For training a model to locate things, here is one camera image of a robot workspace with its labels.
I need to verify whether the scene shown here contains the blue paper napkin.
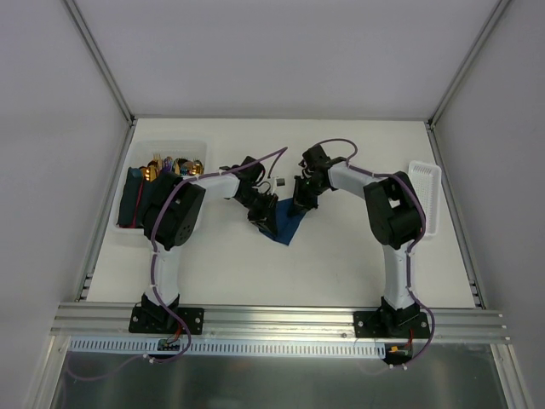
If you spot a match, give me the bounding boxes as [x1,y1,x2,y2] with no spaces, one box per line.
[260,198,306,246]

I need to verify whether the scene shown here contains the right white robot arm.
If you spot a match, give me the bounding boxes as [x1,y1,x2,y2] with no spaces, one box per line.
[288,144,426,337]

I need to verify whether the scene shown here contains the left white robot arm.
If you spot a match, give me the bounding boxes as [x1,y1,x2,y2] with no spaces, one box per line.
[129,157,278,335]

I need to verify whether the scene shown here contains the gold utensils in bin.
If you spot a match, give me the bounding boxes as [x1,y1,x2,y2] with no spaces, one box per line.
[140,153,204,181]

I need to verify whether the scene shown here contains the rolled dark napkin bundles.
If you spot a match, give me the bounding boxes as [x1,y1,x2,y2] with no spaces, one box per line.
[117,167,180,229]

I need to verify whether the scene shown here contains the white perforated utensil tray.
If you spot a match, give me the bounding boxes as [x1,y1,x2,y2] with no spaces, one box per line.
[409,160,442,240]

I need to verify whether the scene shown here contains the white plastic bin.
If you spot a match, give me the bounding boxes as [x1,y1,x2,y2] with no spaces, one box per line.
[109,138,209,236]

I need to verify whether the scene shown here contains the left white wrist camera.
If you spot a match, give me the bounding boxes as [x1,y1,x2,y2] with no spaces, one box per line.
[271,176,286,188]

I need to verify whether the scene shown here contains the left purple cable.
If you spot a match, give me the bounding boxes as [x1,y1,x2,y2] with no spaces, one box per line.
[149,146,289,337]

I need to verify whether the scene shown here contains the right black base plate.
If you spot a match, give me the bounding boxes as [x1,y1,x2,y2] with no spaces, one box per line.
[353,310,431,339]

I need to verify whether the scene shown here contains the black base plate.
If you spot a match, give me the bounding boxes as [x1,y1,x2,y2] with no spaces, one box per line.
[353,310,431,339]
[129,304,205,335]

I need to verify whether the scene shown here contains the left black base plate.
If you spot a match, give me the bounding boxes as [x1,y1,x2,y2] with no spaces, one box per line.
[129,304,205,335]

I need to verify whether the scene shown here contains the white slotted cable duct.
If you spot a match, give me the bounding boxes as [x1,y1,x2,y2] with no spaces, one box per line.
[68,337,386,360]

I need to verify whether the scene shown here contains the aluminium mounting rail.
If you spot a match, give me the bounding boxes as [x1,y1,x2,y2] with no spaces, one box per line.
[50,302,512,344]

